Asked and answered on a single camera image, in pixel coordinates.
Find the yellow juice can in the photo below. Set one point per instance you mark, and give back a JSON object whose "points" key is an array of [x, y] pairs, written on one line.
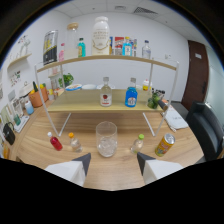
{"points": [[164, 145]]}

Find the clear bottle green cap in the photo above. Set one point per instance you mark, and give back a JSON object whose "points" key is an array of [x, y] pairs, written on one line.
{"points": [[137, 145]]}

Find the clear drinking glass with ice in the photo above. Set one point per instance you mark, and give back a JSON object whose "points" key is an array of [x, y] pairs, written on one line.
{"points": [[106, 141]]}

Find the potted green plant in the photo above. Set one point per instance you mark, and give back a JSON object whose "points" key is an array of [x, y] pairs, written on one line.
{"points": [[66, 80]]}

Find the white flat scale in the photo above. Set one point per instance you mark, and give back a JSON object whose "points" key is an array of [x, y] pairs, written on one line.
{"points": [[20, 124]]}

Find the blue wall poster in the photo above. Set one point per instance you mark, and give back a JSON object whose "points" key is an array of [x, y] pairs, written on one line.
{"points": [[111, 45]]}

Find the wooden wall shelf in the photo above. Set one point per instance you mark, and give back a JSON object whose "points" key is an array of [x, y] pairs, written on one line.
{"points": [[19, 59]]}

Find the small pink bottle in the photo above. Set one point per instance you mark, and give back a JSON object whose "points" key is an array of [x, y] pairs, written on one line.
{"points": [[61, 54]]}

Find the blue bottle yellow cap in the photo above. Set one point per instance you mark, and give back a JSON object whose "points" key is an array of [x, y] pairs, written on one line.
{"points": [[127, 49]]}

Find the orange basket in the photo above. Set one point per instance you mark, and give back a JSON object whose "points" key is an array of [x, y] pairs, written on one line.
{"points": [[38, 97]]}

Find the brown door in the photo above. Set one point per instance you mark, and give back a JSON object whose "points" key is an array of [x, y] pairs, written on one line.
{"points": [[196, 75]]}

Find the small red liquid bottle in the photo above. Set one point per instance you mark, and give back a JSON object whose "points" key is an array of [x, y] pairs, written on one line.
{"points": [[55, 143]]}

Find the large white bottle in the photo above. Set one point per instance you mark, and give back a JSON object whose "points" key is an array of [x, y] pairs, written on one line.
{"points": [[100, 36]]}

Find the multicolour wall poster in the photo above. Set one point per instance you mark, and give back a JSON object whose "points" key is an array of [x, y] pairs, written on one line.
{"points": [[134, 47]]}

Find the two-tier wooden shelf rack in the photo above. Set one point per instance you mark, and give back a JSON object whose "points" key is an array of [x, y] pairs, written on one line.
{"points": [[83, 100]]}

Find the small teal bottle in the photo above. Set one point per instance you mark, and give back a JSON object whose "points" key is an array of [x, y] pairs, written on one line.
{"points": [[81, 49]]}

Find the tall black yellow can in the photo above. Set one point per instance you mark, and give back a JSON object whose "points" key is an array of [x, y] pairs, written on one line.
{"points": [[50, 48]]}

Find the black bag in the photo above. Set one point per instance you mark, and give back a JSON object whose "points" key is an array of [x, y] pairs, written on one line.
{"points": [[8, 135]]}

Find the tall glass bottle cork lid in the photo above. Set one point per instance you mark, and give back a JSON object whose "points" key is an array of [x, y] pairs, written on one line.
{"points": [[71, 43]]}

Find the blue liquid bottle silver cap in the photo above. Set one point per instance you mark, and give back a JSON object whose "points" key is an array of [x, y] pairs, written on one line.
{"points": [[131, 97]]}

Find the red white wall poster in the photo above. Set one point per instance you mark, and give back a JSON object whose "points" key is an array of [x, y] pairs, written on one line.
{"points": [[118, 42]]}

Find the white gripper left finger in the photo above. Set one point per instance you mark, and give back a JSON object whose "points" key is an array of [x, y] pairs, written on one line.
{"points": [[71, 170]]}

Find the white round appliance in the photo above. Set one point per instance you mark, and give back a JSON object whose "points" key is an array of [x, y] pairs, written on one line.
{"points": [[25, 90]]}

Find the clear bottle blue cap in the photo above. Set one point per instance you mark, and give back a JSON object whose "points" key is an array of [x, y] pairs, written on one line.
{"points": [[146, 51]]}

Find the white bowl blue pattern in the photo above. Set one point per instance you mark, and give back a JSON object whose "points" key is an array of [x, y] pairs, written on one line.
{"points": [[73, 87]]}

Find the clear bottle orange cap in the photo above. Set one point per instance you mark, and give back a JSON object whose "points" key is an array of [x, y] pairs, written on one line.
{"points": [[76, 145]]}

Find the light blue small bottle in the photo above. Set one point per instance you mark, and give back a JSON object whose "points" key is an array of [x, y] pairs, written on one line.
{"points": [[29, 108]]}

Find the clear bottle red label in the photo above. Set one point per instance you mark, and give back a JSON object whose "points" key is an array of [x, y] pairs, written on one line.
{"points": [[106, 96]]}

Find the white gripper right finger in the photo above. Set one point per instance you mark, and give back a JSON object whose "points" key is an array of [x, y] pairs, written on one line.
{"points": [[158, 170]]}

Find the black armchair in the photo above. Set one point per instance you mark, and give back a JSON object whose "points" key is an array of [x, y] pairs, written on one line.
{"points": [[206, 130]]}

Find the white figurine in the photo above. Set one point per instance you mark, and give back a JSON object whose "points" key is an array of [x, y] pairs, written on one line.
{"points": [[24, 44]]}

